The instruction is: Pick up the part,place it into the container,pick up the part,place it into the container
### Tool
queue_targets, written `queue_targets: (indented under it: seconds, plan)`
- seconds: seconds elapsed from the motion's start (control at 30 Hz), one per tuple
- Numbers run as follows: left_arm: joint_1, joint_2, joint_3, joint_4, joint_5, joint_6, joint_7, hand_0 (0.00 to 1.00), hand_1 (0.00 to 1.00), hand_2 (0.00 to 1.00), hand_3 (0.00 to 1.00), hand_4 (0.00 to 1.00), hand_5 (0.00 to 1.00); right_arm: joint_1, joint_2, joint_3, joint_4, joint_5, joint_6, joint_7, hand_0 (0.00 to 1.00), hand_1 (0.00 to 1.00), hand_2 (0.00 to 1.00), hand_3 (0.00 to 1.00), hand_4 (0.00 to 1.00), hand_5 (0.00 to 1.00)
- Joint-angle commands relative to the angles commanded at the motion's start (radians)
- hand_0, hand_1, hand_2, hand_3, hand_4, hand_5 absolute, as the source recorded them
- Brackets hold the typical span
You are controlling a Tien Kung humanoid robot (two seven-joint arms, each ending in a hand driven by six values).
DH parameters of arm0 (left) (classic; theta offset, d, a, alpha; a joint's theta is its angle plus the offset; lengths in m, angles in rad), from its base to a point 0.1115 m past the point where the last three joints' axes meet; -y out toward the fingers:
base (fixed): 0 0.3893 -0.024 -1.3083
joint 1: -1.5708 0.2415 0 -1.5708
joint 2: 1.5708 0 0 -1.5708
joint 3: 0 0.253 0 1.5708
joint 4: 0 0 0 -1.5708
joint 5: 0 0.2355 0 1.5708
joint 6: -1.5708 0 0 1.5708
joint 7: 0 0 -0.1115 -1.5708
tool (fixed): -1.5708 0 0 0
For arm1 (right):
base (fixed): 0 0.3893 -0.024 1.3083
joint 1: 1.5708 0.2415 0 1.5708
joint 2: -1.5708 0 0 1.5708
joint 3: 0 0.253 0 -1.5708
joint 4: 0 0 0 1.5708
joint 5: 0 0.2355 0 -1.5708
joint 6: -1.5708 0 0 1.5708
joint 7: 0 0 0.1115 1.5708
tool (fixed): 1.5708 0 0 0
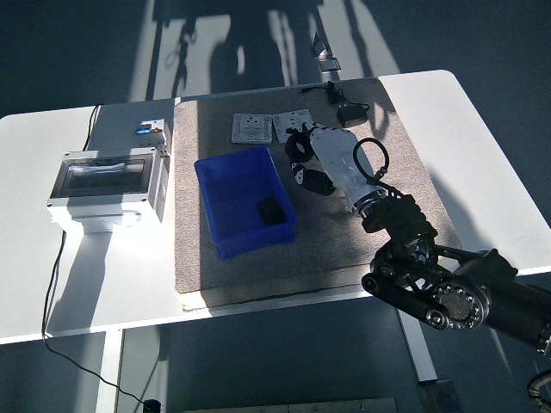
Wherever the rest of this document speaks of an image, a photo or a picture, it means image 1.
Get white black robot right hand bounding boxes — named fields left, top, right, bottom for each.
left=284, top=121, right=381, bottom=214

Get dark metal hex nut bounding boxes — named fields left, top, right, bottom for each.
left=285, top=131, right=315, bottom=163
left=257, top=196, right=288, bottom=226

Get blue plastic box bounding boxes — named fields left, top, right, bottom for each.
left=194, top=145, right=299, bottom=262

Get grey-brown mat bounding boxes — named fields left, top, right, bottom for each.
left=173, top=77, right=462, bottom=313

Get white blue circuit breaker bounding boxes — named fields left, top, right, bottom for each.
left=133, top=119, right=170, bottom=145

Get white table leg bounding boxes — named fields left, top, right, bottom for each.
left=95, top=330, right=127, bottom=413
left=396, top=307, right=440, bottom=385

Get grey table foot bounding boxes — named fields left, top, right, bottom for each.
left=417, top=378, right=462, bottom=413

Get black power adapter with cord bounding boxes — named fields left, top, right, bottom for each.
left=299, top=81, right=371, bottom=128

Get white wall socket panel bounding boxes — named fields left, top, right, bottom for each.
left=271, top=108, right=313, bottom=145
left=231, top=113, right=275, bottom=145

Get grey electrical enclosure box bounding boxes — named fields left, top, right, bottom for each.
left=46, top=145, right=173, bottom=236

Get braided robot cable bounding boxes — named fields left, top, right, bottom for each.
left=526, top=373, right=551, bottom=413

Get thin black cable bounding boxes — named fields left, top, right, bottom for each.
left=40, top=104, right=150, bottom=405

